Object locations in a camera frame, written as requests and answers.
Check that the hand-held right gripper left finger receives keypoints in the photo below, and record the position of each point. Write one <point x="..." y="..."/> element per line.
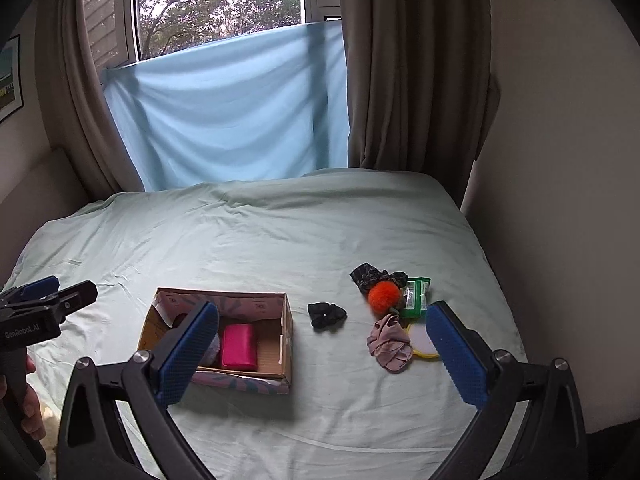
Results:
<point x="189" y="352"/>

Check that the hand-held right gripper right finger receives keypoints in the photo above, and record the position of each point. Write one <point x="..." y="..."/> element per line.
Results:
<point x="457" y="355"/>

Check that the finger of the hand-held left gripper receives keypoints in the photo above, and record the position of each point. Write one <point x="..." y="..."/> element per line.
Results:
<point x="75" y="297"/>
<point x="37" y="286"/>

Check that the person's left hand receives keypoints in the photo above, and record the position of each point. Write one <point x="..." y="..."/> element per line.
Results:
<point x="34" y="405"/>

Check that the pale fluffy item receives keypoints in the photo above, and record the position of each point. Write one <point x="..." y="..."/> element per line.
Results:
<point x="212" y="352"/>

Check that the yellow-rimmed round mirror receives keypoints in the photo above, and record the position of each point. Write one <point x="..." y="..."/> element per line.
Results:
<point x="424" y="345"/>

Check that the pink pouch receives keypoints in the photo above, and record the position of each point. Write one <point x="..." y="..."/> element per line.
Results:
<point x="239" y="346"/>

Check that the green packet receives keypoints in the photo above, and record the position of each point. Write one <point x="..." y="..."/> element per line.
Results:
<point x="416" y="301"/>

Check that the pink scrunchie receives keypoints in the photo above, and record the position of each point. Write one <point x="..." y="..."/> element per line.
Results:
<point x="390" y="342"/>

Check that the patterned cardboard box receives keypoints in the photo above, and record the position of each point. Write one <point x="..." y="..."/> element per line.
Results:
<point x="272" y="327"/>

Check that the orange pom-pom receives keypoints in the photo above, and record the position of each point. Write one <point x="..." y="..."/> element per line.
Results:
<point x="384" y="296"/>

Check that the beige headboard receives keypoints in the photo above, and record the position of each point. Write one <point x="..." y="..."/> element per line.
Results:
<point x="45" y="185"/>

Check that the dark patterned scrunchie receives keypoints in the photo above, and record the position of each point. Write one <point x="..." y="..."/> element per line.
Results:
<point x="364" y="276"/>

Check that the black scrunchie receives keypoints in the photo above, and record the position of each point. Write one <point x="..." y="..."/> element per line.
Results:
<point x="326" y="316"/>

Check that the bed with pale green sheet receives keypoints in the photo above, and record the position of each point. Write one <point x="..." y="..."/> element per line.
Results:
<point x="280" y="240"/>

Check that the brown curtain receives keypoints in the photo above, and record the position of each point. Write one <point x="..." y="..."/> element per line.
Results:
<point x="82" y="85"/>
<point x="415" y="70"/>

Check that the light blue cloth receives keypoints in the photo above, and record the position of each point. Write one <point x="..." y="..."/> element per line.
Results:
<point x="225" y="115"/>

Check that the window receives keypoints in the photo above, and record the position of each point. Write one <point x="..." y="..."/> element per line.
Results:
<point x="215" y="5"/>

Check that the wall poster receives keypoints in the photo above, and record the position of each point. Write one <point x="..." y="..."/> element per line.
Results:
<point x="10" y="80"/>

